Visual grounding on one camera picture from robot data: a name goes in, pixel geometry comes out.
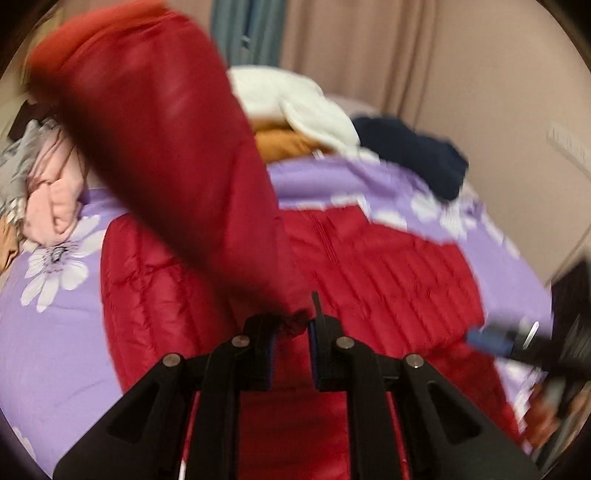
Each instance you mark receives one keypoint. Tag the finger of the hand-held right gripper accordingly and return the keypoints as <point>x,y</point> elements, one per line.
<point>485,342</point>

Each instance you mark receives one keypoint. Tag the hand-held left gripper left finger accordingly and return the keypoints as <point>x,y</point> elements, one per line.
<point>265,355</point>

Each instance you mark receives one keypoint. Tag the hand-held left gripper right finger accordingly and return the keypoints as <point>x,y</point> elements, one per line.
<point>316,355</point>

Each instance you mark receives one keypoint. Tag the red puffer jacket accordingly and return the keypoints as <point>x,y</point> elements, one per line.
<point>184,184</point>

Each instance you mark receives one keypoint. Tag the navy blue garment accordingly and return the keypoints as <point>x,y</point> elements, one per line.
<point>415,152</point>

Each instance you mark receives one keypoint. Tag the purple floral bedsheet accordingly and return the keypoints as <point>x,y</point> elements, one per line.
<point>55,341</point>

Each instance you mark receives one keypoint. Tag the orange garment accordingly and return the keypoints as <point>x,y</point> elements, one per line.
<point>281,143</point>

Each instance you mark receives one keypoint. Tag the white fleece garment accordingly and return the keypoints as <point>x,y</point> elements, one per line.
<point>295,101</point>

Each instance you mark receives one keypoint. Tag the pink garment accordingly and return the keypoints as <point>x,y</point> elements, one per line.
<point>55,203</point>

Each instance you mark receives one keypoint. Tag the mustard garment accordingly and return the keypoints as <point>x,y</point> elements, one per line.
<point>7,244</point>

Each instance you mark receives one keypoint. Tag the beige curtain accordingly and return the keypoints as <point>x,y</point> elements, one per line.
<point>360,50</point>

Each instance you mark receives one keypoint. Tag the grey patterned garment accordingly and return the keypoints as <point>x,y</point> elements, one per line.
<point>18,170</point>

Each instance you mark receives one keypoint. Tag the teal curtain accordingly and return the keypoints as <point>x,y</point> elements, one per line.
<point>247,32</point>

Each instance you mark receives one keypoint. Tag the dark brown garment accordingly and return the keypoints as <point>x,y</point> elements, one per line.
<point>32,115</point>

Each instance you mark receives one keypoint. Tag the white wall socket strip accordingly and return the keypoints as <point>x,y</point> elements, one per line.
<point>570,143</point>

